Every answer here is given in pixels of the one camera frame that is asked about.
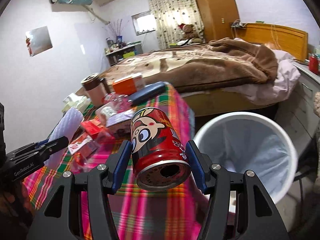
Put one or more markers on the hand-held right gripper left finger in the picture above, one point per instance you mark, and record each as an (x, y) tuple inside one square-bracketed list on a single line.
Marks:
[(121, 162)]

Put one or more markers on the orange and white box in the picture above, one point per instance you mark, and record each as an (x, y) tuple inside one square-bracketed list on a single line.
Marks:
[(125, 86)]

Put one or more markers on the wooden bed frame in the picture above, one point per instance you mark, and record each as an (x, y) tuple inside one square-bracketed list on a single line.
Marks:
[(225, 105)]

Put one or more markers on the wooden headboard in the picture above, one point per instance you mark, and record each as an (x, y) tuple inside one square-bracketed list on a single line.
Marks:
[(275, 37)]

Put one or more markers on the purple printed packet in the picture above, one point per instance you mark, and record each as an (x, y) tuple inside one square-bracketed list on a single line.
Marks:
[(120, 118)]

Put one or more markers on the wall poster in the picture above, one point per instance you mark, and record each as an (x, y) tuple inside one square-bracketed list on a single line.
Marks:
[(38, 41)]

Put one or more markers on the white tissue pack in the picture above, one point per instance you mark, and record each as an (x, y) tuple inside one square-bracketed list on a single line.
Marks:
[(75, 102)]

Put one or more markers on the red and white packet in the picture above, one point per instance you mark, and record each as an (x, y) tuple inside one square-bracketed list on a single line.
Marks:
[(81, 146)]

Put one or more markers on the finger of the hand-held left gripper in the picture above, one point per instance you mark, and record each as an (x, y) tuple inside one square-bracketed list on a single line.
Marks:
[(41, 143), (56, 145)]

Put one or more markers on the white power strip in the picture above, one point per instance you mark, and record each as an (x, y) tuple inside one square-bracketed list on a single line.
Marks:
[(237, 25)]

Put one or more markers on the white bedside cabinet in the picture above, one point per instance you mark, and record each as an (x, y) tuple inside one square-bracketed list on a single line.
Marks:
[(302, 97)]

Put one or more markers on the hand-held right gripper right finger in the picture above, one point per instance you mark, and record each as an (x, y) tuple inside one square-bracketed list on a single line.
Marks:
[(193, 160)]

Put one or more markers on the pink bed sheet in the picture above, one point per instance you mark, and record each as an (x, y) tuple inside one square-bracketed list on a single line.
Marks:
[(285, 80)]

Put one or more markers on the white plastic bin liner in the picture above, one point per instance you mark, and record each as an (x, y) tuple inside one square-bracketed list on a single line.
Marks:
[(257, 150)]

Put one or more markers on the white box green label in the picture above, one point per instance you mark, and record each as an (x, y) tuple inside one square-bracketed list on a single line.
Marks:
[(107, 111)]

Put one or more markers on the dark brown flask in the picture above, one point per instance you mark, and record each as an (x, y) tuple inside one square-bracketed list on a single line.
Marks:
[(105, 86)]

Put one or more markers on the red bottle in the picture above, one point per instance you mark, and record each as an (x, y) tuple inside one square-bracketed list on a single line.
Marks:
[(313, 65)]

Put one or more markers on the teddy bear with red hat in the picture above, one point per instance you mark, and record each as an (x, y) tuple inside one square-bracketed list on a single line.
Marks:
[(188, 32)]

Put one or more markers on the red cartoon drink can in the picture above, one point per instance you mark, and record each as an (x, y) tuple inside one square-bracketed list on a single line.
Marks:
[(155, 140)]

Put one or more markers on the plaid tablecloth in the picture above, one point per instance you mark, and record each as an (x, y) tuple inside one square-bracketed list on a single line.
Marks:
[(155, 210)]

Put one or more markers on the clear plastic bottle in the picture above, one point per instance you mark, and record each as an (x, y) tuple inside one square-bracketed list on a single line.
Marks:
[(117, 101)]

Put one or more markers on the vase with dry branches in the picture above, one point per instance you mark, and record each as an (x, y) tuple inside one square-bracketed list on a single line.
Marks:
[(117, 30)]

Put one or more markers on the patterned curtain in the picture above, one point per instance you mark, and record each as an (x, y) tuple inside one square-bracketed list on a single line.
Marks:
[(172, 10)]

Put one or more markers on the brown plush blanket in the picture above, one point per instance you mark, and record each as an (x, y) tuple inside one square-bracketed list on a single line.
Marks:
[(200, 65)]

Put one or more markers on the white round waste bin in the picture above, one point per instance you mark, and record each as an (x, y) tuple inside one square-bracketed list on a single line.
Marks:
[(237, 116)]

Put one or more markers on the wooden wardrobe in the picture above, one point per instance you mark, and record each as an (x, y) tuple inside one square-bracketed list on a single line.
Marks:
[(215, 5)]

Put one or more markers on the small window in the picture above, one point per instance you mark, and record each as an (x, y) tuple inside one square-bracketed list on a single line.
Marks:
[(145, 23)]

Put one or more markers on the white shelf with bottles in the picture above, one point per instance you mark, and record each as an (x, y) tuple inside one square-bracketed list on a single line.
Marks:
[(125, 53)]

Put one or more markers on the brown insulated tumbler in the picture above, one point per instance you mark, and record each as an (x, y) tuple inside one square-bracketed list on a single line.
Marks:
[(93, 92)]

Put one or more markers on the white ribbed plastic bottle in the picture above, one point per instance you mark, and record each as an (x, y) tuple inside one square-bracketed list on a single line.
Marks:
[(67, 122)]

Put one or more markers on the blue glasses case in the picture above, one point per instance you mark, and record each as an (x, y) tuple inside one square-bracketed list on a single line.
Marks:
[(147, 92)]

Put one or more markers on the air conditioner pipe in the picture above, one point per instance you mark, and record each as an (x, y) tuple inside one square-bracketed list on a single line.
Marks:
[(97, 16)]

